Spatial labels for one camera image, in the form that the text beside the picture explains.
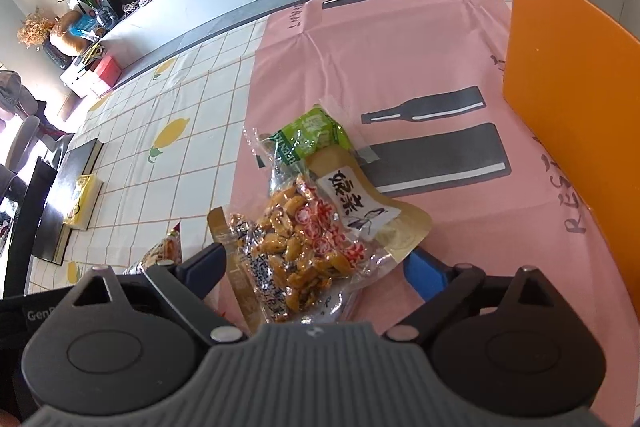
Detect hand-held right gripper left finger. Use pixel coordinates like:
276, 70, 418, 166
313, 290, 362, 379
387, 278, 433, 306
70, 243, 247, 344

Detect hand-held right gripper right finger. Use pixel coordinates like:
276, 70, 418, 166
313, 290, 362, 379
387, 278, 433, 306
382, 249, 566, 343

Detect clear peanut packet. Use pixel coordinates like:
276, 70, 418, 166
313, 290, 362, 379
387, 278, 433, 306
207, 127, 398, 325

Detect orange cardboard box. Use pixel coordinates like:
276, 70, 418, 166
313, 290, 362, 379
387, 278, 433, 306
502, 0, 640, 273

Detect red snack packet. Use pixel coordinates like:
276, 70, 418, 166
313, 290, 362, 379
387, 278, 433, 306
122, 222, 183, 275

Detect beige pouch with white label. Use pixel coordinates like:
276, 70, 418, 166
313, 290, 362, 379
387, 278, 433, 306
305, 147, 433, 263

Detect black side table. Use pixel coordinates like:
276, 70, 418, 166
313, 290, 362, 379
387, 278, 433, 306
0, 157, 58, 298

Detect yellow tissue pack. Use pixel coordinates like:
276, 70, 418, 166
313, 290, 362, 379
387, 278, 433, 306
62, 174, 103, 228

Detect black book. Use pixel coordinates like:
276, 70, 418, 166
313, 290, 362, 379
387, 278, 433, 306
32, 139, 104, 265

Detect green snack packet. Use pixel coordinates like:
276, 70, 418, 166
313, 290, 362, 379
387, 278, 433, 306
270, 104, 351, 165

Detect white chair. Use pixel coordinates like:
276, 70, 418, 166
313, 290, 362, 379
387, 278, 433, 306
0, 114, 41, 172

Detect red storage box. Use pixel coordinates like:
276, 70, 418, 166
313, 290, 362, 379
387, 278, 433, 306
92, 56, 123, 95

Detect pink cloth on rack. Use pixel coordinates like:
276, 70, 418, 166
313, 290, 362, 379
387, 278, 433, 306
0, 69, 38, 118

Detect white storage box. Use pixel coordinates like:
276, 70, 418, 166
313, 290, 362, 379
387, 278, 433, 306
60, 57, 101, 98

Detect pink printed table mat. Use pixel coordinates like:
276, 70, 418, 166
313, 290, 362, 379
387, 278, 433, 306
207, 0, 632, 338

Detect round yellow vase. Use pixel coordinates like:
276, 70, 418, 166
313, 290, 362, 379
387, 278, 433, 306
50, 12, 96, 56

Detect blue packet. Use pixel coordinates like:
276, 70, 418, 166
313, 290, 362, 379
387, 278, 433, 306
72, 14, 101, 35

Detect dried yellow flowers in vase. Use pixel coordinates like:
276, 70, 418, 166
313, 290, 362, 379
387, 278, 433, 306
17, 9, 73, 68

